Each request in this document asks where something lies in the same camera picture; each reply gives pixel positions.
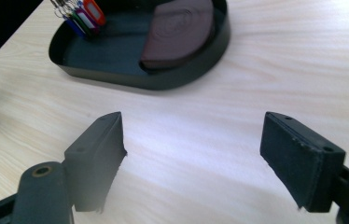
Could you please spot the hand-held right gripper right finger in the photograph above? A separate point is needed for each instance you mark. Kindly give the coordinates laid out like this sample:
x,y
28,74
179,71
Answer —
x,y
300,161

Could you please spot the bunch of keys with coloured tags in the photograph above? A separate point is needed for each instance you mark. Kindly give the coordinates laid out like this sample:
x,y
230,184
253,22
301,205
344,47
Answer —
x,y
84,15

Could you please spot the black tray with hook rack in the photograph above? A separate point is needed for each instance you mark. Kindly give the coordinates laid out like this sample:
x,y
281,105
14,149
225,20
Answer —
x,y
110,59

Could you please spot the brown pouch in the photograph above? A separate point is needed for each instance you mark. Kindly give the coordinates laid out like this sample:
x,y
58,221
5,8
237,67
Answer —
x,y
178,34

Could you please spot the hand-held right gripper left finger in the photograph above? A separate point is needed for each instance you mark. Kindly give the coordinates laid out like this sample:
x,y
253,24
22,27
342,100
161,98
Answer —
x,y
96,161

